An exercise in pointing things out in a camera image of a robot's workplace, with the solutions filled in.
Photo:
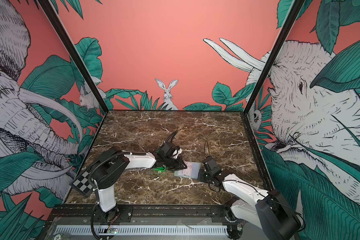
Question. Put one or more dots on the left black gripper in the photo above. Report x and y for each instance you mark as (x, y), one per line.
(179, 166)

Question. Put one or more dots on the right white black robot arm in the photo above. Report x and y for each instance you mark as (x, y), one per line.
(268, 210)

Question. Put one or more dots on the left black frame post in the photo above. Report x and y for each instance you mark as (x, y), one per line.
(55, 21)

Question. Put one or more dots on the black frame post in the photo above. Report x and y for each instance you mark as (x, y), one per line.
(290, 19)
(55, 21)

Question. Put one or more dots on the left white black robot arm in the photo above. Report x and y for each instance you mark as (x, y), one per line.
(110, 165)

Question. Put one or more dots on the white perforated cable duct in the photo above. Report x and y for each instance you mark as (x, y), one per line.
(140, 230)

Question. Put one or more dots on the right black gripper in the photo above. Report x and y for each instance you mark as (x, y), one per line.
(202, 178)

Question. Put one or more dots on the black front mounting rail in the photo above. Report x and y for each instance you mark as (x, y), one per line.
(218, 213)

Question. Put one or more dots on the right black frame post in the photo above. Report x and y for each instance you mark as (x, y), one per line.
(290, 19)

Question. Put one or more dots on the green plastic card tray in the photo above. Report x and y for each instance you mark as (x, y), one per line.
(160, 169)

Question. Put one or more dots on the black white checkerboard plate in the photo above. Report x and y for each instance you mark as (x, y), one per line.
(82, 185)

